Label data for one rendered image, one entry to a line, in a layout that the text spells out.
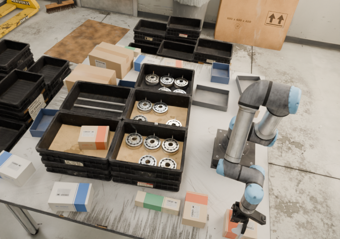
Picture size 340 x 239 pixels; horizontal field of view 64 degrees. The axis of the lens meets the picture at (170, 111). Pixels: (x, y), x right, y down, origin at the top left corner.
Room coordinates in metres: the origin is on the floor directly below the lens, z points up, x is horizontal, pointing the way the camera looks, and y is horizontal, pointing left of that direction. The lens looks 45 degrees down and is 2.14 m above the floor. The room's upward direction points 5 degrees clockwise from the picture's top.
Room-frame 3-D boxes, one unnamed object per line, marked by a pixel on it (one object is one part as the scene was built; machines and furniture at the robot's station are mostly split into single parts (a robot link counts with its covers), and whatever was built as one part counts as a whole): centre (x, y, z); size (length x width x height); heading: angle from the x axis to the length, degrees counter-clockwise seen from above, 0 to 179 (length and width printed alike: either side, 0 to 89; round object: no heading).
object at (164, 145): (0.98, -0.02, 0.86); 0.10 x 0.10 x 0.01
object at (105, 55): (1.89, 0.53, 0.78); 0.30 x 0.22 x 0.16; 72
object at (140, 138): (1.00, 0.20, 0.86); 0.10 x 0.10 x 0.01
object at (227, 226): (0.59, -0.42, 0.74); 0.16 x 0.12 x 0.07; 81
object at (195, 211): (0.66, -0.18, 0.74); 0.16 x 0.12 x 0.07; 173
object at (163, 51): (2.61, -0.01, 0.31); 0.40 x 0.30 x 0.34; 81
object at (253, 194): (0.60, -0.40, 1.05); 0.09 x 0.08 x 0.11; 162
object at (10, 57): (2.13, 1.64, 0.37); 0.40 x 0.30 x 0.45; 171
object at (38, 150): (0.95, 0.49, 0.92); 0.40 x 0.30 x 0.02; 86
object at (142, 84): (1.52, 0.05, 0.87); 0.40 x 0.30 x 0.11; 86
